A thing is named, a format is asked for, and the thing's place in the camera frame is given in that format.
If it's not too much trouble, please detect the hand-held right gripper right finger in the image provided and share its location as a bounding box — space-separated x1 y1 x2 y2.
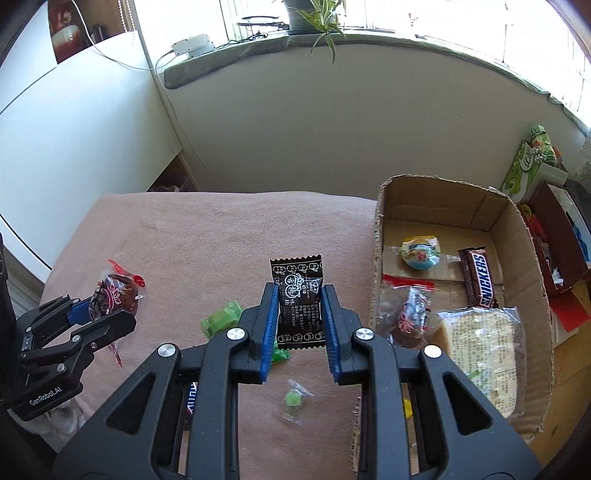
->
321 284 541 480

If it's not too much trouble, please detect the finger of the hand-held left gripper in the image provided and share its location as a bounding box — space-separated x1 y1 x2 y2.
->
16 295 95 344
21 310 137 370

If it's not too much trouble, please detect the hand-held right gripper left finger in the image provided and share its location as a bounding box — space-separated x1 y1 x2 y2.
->
54 282 282 480

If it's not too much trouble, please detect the red-wrapped brown cake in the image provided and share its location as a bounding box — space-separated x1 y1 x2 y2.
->
89 259 147 368
379 274 444 349

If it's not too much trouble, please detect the black snack packet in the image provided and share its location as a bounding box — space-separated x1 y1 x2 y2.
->
270 254 328 352

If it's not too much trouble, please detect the round yellow pastry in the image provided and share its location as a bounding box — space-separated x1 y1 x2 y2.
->
392 234 455 272

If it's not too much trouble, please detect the sliced bread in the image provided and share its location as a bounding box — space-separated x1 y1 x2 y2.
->
431 305 527 418

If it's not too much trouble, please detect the brown cardboard box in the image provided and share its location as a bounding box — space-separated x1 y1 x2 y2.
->
352 174 555 476

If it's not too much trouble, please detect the white crumpled cloth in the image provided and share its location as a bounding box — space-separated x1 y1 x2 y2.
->
44 399 88 439

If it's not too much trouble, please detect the white ribbed panel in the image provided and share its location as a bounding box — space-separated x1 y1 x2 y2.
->
0 249 47 315

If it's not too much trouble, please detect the pale green candy clear wrapper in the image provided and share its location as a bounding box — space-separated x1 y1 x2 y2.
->
276 379 315 425

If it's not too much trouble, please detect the pink blanket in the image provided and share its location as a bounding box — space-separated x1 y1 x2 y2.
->
39 190 384 480

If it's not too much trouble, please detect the white refrigerator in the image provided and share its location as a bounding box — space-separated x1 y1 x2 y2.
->
0 23 185 273

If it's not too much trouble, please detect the red cardboard box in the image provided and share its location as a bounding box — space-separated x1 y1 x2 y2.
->
526 182 591 296

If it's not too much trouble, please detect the green patterned carton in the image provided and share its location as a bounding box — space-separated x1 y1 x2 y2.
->
501 124 568 204

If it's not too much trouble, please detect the white adapter box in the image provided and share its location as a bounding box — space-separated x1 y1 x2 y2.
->
172 32 217 58

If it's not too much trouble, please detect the brown wooden cabinet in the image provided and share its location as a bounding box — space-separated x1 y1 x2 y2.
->
48 0 139 63

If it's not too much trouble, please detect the grey windowsill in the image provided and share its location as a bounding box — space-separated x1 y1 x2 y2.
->
164 28 591 134

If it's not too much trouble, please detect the black round dish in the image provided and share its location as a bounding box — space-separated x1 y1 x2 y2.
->
238 16 284 31

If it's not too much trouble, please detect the potted spider plant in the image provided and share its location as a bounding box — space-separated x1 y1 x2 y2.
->
272 0 347 63

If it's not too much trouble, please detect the white cable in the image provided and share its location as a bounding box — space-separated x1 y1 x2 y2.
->
69 0 158 71

